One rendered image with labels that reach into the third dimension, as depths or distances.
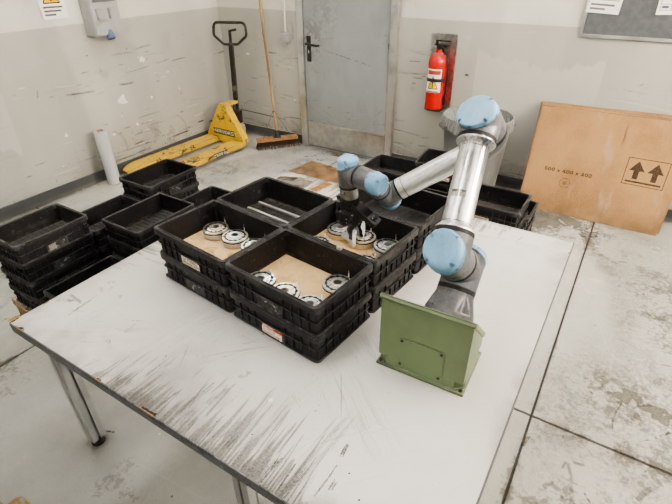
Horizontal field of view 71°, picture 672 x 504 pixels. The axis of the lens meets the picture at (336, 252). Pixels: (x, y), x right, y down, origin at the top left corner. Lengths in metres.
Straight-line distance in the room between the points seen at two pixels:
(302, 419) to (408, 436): 0.29
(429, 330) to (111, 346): 1.03
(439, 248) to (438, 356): 0.31
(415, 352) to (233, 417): 0.55
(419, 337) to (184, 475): 1.22
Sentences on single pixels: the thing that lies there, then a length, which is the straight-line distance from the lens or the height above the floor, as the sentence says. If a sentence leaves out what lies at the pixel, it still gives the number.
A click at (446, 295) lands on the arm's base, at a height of 0.93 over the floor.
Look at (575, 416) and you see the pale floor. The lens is 2.50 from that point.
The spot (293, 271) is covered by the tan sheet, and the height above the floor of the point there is 0.83.
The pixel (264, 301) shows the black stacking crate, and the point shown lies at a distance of 1.51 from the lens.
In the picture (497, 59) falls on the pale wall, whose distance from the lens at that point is 4.29.
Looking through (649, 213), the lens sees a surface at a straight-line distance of 4.16.
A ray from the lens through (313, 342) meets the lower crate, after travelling 1.43.
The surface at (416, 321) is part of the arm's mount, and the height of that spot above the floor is 0.91.
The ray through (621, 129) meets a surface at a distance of 4.09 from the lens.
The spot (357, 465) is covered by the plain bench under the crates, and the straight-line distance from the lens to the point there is 1.29.
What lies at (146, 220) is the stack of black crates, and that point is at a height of 0.49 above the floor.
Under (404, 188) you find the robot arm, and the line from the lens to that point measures 1.63.
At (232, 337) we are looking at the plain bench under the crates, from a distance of 1.63.
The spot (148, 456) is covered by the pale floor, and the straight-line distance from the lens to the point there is 2.29.
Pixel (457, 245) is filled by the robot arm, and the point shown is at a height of 1.12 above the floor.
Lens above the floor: 1.78
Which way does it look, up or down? 32 degrees down
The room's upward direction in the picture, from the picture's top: 1 degrees counter-clockwise
